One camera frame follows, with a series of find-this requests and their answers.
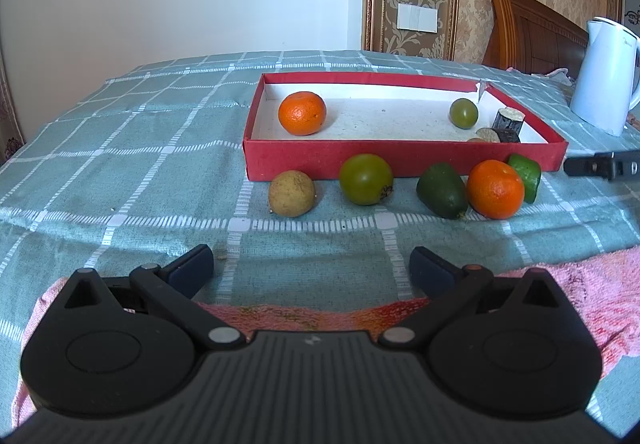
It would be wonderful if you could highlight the orange tangerine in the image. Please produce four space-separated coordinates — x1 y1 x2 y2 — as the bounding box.
278 91 328 137
467 160 525 219

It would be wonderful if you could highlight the dark green avocado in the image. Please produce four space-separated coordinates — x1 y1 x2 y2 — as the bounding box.
416 162 469 220

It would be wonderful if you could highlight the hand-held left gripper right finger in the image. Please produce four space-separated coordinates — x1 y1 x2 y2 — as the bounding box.
377 246 571 352

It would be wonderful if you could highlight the brown wooden headboard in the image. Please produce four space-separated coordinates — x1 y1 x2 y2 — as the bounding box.
481 0 590 75

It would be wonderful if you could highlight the patterned curtain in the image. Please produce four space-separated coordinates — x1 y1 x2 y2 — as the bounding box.
0 48 26 165

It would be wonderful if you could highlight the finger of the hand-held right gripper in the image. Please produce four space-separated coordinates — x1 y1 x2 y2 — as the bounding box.
563 151 640 181

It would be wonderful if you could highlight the pink towel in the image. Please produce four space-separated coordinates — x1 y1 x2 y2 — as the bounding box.
10 246 640 425

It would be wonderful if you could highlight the large round brown fruit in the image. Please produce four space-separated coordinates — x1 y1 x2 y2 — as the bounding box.
268 170 317 217

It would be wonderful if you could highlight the small green tomato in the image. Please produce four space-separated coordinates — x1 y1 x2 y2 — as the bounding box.
448 98 479 129

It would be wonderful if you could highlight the small pink cloth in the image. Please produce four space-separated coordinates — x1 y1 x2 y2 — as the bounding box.
506 66 576 87

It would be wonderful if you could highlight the teal checked bedsheet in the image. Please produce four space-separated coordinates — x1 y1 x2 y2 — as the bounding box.
0 48 640 444

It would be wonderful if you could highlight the red cardboard box tray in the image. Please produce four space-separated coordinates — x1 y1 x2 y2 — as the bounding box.
242 72 570 183

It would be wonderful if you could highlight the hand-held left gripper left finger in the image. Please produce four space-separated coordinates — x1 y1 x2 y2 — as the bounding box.
60 244 247 352

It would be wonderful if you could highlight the white wall switch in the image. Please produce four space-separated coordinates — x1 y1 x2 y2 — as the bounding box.
397 2 439 31

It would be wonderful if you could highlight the white electric kettle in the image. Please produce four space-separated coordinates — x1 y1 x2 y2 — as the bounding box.
570 16 640 135

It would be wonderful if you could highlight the large green tomato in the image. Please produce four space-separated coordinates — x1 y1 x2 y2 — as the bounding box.
339 154 395 206

